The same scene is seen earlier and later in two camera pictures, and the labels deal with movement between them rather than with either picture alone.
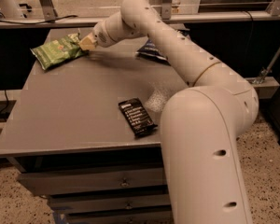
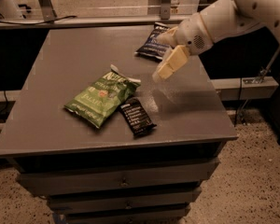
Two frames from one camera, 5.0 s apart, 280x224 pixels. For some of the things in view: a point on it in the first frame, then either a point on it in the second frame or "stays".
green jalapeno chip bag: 59,50 to 100,103
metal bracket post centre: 166,2 stays
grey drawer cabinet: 87,135 stays
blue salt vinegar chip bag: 150,50 stays
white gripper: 101,35 to 192,34
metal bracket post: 48,7 stays
